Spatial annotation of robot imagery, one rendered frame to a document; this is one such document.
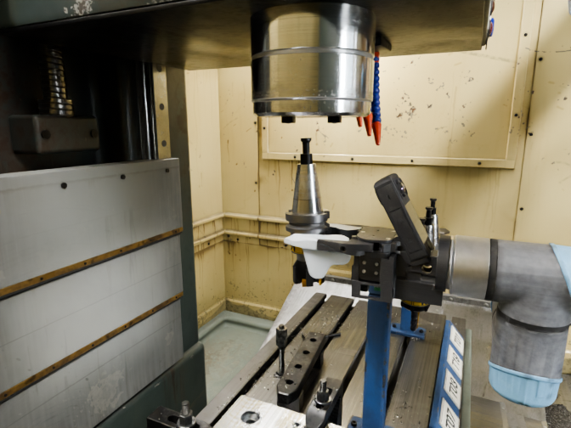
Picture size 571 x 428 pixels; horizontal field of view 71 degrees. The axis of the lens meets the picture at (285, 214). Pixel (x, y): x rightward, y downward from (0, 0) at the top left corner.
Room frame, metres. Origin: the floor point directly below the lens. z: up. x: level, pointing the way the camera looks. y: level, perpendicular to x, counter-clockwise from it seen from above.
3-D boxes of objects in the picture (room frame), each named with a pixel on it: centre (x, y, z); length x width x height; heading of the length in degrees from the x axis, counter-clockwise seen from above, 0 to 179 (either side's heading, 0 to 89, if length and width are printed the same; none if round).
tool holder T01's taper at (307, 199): (0.56, -0.03, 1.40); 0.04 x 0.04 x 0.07
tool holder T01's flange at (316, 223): (0.56, -0.03, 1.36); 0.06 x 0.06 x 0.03
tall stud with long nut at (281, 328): (0.87, 0.01, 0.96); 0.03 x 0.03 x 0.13
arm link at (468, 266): (0.48, -0.22, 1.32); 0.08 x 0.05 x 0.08; 156
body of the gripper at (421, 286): (0.51, -0.15, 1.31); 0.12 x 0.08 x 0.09; 66
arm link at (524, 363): (0.46, -0.30, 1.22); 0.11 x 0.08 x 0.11; 154
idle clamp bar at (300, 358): (0.83, -0.04, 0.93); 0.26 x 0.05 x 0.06; 160
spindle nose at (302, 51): (0.56, -0.03, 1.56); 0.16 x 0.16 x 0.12
